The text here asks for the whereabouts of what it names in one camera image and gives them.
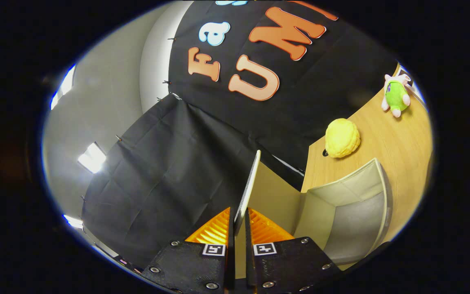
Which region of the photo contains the yellow plush ball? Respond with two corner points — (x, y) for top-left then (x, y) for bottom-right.
(325, 118), (361, 159)

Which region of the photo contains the beige fabric storage box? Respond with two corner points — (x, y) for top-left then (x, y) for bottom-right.
(233, 150), (393, 282)

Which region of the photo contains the green and pink plush toy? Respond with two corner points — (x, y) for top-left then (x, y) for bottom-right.
(381, 73), (411, 118)

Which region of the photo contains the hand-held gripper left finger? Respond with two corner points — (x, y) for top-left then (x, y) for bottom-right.
(139, 206), (235, 294)

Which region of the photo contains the ceiling light panel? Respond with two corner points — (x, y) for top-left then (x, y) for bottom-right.
(77, 142), (107, 174)
(63, 214), (84, 229)
(50, 65), (76, 111)

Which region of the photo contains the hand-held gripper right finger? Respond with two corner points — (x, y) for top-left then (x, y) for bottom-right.
(244, 207), (344, 294)

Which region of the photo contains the black backdrop cloth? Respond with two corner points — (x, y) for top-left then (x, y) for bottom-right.
(81, 0), (401, 270)

